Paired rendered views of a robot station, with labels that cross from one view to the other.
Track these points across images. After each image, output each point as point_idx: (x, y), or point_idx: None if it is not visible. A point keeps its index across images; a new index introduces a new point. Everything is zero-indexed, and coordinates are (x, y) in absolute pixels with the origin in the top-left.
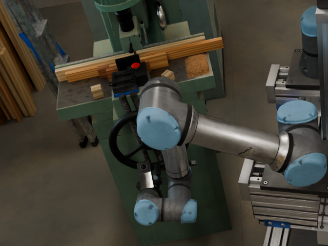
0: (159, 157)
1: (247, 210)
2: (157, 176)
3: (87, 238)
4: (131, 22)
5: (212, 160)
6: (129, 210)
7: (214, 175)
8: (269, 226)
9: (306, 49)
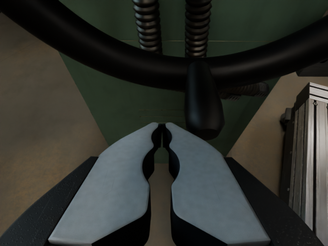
0: (198, 46)
1: (237, 144)
2: (231, 164)
3: (63, 138)
4: None
5: None
6: (105, 131)
7: (246, 112)
8: (309, 205)
9: None
